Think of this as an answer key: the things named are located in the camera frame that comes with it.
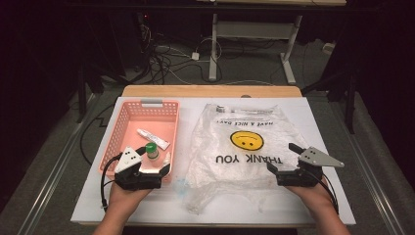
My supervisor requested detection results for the tangle of floor cables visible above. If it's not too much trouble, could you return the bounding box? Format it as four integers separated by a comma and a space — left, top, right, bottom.
140, 23, 224, 86

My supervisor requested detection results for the person's left hand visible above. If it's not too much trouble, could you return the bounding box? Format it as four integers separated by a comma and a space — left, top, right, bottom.
107, 180, 155, 223

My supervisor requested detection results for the person's right hand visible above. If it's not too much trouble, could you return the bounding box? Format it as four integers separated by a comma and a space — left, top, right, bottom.
287, 177, 337, 220

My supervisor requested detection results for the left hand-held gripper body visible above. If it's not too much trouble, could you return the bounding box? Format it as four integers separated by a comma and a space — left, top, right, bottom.
113, 146, 163, 192

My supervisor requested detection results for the clear smiley plastic bag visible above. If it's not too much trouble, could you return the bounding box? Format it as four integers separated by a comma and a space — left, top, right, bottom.
184, 103, 309, 214

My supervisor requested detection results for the white ointment tube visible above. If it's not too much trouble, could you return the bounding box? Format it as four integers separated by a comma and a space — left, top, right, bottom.
136, 127, 171, 151

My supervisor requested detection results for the black device with red light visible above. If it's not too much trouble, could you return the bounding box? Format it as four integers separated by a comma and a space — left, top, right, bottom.
136, 11, 155, 71

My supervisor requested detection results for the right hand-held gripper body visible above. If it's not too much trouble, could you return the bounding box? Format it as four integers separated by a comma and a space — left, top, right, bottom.
275, 146, 346, 188

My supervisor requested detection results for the white table frame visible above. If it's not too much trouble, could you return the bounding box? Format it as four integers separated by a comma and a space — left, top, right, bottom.
195, 0, 347, 85

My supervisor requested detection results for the pink perforated plastic basket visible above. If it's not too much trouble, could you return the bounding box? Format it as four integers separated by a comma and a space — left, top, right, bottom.
98, 98, 181, 183

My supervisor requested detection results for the small green-capped bottle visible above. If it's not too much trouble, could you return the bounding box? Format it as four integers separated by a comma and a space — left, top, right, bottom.
144, 141, 161, 162

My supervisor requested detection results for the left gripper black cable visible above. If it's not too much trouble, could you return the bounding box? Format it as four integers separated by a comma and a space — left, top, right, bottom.
100, 155, 123, 212

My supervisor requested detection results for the white table board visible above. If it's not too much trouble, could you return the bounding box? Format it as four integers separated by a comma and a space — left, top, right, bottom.
70, 96, 356, 226

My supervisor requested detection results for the black stand leg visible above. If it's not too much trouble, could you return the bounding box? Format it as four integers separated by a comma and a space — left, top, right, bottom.
301, 70, 357, 135
76, 63, 106, 124

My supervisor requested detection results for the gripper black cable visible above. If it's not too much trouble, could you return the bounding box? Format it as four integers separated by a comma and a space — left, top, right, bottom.
100, 155, 123, 212
309, 169, 341, 214

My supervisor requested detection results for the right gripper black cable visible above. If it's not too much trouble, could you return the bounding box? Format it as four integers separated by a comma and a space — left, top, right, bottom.
309, 169, 341, 214

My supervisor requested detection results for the metal floor rail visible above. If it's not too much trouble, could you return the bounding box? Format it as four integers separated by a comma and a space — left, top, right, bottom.
326, 94, 407, 235
16, 93, 99, 235

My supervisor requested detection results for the black floor cable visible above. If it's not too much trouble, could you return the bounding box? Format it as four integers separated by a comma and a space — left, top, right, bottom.
79, 102, 115, 165

